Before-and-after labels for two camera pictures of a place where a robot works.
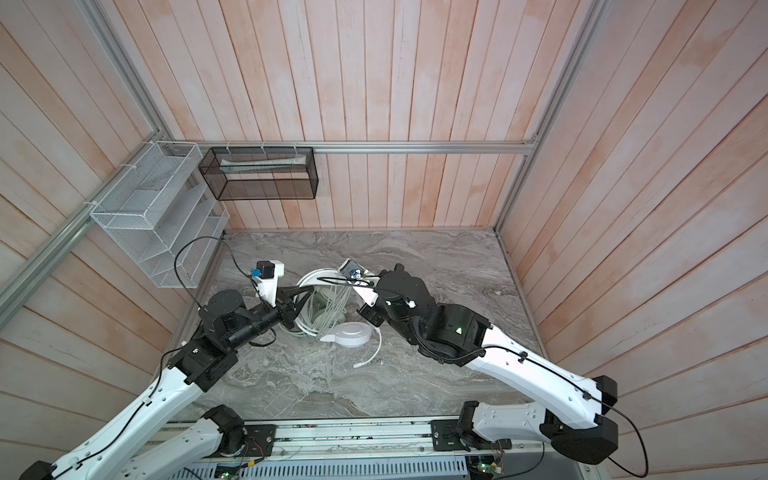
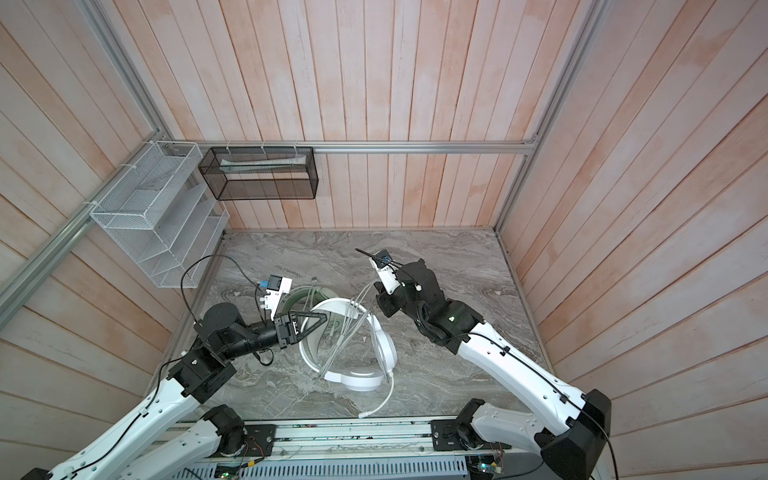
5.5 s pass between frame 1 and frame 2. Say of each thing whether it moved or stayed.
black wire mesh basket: stayed
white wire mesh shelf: stayed
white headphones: moved
